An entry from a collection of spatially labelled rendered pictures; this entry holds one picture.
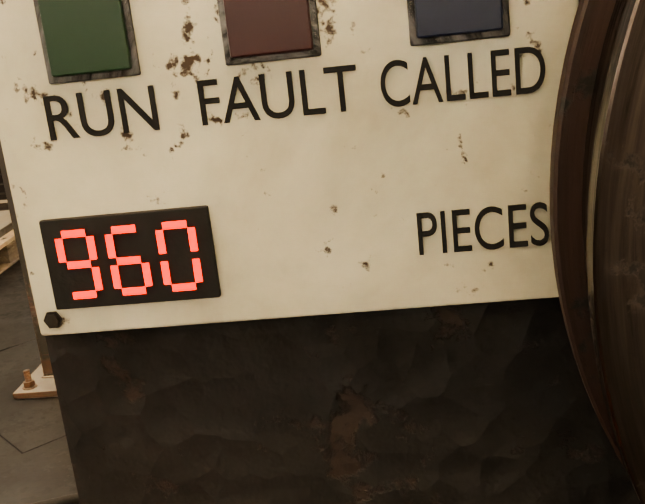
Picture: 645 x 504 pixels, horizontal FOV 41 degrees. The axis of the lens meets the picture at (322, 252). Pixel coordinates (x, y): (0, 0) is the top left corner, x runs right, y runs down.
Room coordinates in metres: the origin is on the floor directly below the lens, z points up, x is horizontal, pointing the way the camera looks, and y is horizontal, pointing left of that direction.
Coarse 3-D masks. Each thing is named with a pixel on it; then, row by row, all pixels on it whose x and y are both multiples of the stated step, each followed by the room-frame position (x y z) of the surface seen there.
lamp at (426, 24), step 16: (416, 0) 0.37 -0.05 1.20; (432, 0) 0.37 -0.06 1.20; (448, 0) 0.37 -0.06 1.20; (464, 0) 0.37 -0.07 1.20; (480, 0) 0.37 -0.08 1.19; (496, 0) 0.37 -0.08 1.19; (416, 16) 0.37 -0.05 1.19; (432, 16) 0.37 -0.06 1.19; (448, 16) 0.37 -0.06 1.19; (464, 16) 0.37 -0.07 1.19; (480, 16) 0.37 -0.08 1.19; (496, 16) 0.37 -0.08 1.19; (416, 32) 0.38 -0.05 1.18; (432, 32) 0.37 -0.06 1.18; (448, 32) 0.37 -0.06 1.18; (464, 32) 0.37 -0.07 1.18
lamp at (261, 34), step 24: (240, 0) 0.38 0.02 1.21; (264, 0) 0.38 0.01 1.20; (288, 0) 0.38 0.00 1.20; (240, 24) 0.38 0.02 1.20; (264, 24) 0.38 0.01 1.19; (288, 24) 0.38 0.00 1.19; (240, 48) 0.38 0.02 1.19; (264, 48) 0.38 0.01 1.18; (288, 48) 0.38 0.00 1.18; (312, 48) 0.38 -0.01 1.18
